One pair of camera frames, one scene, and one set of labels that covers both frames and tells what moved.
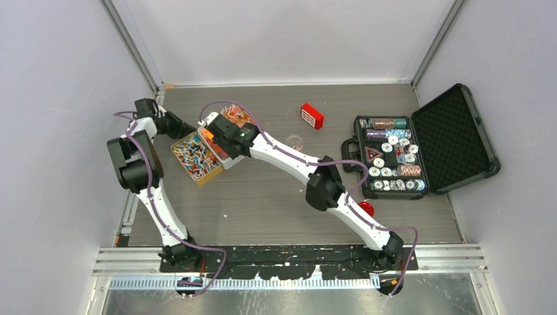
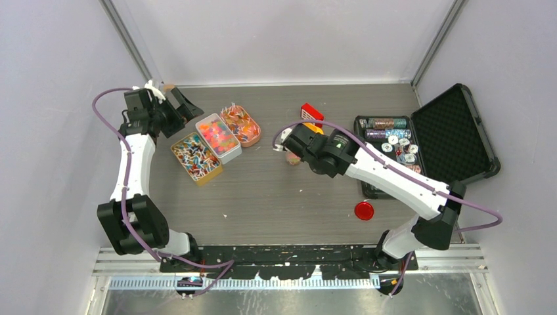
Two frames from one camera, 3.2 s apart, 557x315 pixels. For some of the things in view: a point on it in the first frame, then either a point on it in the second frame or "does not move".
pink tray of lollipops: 239,115 does not move
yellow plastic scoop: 205,132 -> 313,128
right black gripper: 232,155 -> 326,136
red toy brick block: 311,117 does not move
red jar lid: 368,207 does not move
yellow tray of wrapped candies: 196,157 does not move
